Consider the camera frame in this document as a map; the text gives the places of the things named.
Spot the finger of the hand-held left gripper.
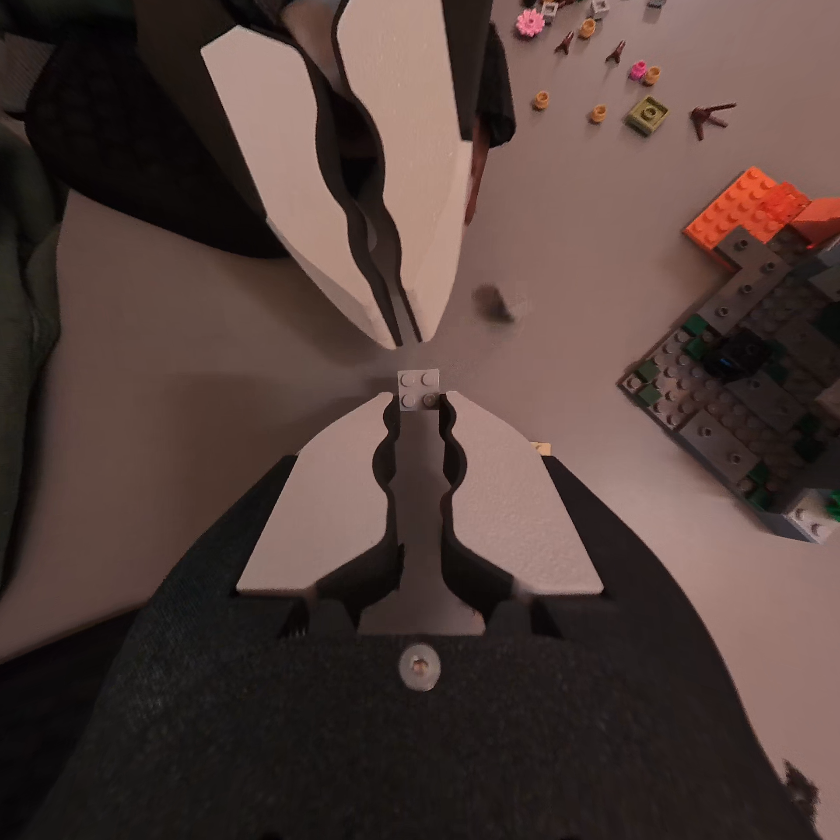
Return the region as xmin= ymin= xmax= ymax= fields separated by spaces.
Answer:
xmin=331 ymin=0 xmax=494 ymax=343
xmin=200 ymin=25 xmax=406 ymax=350

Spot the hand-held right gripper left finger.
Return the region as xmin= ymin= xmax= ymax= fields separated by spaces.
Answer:
xmin=235 ymin=392 xmax=404 ymax=624

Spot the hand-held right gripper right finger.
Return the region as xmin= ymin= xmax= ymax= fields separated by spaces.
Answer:
xmin=438 ymin=391 xmax=606 ymax=624

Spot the grey square toy brick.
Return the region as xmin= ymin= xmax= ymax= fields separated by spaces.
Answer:
xmin=398 ymin=369 xmax=441 ymax=414

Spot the grey desk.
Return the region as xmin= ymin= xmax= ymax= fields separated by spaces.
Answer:
xmin=0 ymin=0 xmax=840 ymax=808

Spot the person's left hand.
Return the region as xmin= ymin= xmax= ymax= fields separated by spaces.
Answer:
xmin=463 ymin=131 xmax=493 ymax=227

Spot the small dark toy piece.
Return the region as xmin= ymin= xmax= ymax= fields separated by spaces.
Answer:
xmin=471 ymin=283 xmax=517 ymax=324

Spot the olive green square plate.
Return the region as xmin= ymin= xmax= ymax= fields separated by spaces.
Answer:
xmin=624 ymin=96 xmax=671 ymax=137

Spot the grey toy brick castle model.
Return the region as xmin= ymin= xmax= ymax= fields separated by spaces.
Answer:
xmin=617 ymin=166 xmax=840 ymax=546

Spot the person's green sweatshirt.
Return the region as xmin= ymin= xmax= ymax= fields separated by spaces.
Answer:
xmin=0 ymin=118 xmax=67 ymax=592

